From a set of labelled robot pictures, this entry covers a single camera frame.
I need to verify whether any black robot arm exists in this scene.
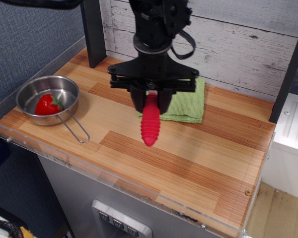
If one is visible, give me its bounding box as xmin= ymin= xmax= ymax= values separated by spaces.
xmin=108 ymin=0 xmax=199 ymax=114

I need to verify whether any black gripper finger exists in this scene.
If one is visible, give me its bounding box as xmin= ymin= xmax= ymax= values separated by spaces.
xmin=158 ymin=90 xmax=172 ymax=113
xmin=130 ymin=89 xmax=147 ymax=112

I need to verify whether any silver dispenser button panel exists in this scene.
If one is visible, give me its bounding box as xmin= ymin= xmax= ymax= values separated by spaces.
xmin=91 ymin=199 xmax=153 ymax=238

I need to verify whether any yellow and black object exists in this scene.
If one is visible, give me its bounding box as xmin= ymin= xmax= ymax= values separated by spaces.
xmin=0 ymin=220 xmax=34 ymax=238

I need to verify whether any clear acrylic table guard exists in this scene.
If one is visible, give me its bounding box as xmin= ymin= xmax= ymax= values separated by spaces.
xmin=0 ymin=50 xmax=275 ymax=238

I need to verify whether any folded green cloth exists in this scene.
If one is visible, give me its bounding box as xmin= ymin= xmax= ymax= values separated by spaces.
xmin=137 ymin=78 xmax=206 ymax=124

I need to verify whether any white cabinet with metal top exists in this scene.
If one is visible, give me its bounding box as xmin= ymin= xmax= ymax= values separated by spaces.
xmin=262 ymin=93 xmax=298 ymax=197

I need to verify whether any small steel saucepan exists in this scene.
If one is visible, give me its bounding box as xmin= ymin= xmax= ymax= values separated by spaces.
xmin=16 ymin=75 xmax=90 ymax=143

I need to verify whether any red-handled metal fork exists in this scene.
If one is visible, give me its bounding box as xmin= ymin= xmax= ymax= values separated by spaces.
xmin=141 ymin=92 xmax=160 ymax=147

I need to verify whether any red toy strawberry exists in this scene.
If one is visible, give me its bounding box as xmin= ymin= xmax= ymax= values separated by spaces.
xmin=35 ymin=94 xmax=65 ymax=116

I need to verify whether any black right frame post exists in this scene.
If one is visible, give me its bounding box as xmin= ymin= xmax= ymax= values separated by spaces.
xmin=269 ymin=0 xmax=298 ymax=123

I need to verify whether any black left frame post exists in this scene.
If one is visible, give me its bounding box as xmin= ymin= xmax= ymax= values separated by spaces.
xmin=80 ymin=0 xmax=107 ymax=68

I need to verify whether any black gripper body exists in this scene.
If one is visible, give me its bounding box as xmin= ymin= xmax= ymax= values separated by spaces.
xmin=108 ymin=52 xmax=198 ymax=94

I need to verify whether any black frame post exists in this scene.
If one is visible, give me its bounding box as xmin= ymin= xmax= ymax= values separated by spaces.
xmin=80 ymin=0 xmax=107 ymax=68
xmin=269 ymin=0 xmax=298 ymax=123

